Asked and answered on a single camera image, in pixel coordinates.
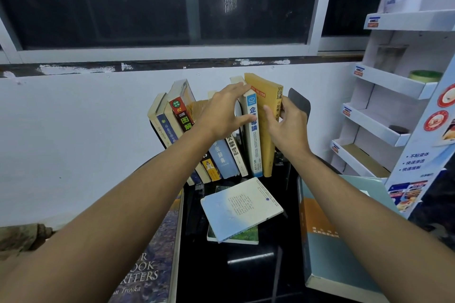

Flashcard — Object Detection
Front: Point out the brown window ledge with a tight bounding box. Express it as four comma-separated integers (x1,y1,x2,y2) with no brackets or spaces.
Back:
0,56,364,78

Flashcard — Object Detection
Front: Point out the person's right forearm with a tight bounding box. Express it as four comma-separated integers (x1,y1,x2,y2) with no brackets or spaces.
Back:
294,152,455,303

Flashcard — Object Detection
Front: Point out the green tape roll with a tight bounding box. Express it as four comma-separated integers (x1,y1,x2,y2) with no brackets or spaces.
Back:
408,70,443,83

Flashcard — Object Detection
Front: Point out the person's right hand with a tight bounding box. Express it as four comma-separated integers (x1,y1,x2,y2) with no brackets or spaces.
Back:
263,96,314,164

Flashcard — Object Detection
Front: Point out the row of standing books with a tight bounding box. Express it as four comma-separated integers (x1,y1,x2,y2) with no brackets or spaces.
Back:
147,79,249,186

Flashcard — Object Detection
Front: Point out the camouflage cloth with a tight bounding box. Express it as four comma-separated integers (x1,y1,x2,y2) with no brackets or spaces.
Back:
0,223,55,254

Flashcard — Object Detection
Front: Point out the white framed window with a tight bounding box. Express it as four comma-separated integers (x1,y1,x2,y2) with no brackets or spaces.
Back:
0,0,391,65

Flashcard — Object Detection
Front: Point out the green cover book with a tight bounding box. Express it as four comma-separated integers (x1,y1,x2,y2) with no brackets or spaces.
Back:
206,186,259,245

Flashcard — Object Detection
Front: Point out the teal and orange book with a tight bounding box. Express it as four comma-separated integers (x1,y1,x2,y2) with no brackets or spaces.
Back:
297,174,402,303

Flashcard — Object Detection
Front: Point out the person's left forearm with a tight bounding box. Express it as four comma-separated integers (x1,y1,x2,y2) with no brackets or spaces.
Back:
0,125,214,303

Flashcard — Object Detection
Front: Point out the light blue thin book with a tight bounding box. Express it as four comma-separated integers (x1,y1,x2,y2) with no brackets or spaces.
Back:
200,177,284,244

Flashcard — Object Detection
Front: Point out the black metal bookend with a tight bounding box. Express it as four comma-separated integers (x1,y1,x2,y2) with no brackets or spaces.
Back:
287,88,311,126

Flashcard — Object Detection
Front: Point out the tan paperback book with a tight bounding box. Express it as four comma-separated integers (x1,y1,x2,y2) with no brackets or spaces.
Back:
244,73,284,178

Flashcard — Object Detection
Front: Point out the large purple floral book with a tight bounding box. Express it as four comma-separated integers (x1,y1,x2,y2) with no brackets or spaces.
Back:
107,189,184,303

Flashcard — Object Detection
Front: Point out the white cardboard display shelf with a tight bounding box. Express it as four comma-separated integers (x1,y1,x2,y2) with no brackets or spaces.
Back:
329,0,455,220

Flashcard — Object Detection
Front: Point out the person's left hand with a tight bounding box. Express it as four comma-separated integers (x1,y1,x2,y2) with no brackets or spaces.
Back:
194,83,257,142

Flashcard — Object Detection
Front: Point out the clear glass cup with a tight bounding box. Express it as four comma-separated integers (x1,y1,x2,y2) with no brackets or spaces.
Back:
373,44,409,73

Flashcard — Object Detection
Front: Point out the white book blue spine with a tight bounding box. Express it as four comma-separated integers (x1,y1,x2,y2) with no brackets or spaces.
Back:
230,76,264,178

